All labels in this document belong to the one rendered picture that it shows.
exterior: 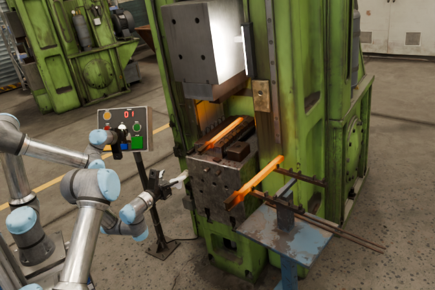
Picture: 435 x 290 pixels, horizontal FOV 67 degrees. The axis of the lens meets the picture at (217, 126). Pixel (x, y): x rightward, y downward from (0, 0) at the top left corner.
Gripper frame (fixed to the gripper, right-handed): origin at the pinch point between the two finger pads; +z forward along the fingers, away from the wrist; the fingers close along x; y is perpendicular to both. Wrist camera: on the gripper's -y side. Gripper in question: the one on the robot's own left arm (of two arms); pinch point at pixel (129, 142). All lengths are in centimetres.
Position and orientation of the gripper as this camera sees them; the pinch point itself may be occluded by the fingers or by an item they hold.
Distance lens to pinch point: 199.2
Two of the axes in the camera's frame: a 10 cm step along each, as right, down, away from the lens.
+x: -9.8, 0.5, 2.0
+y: -0.4, -10.0, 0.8
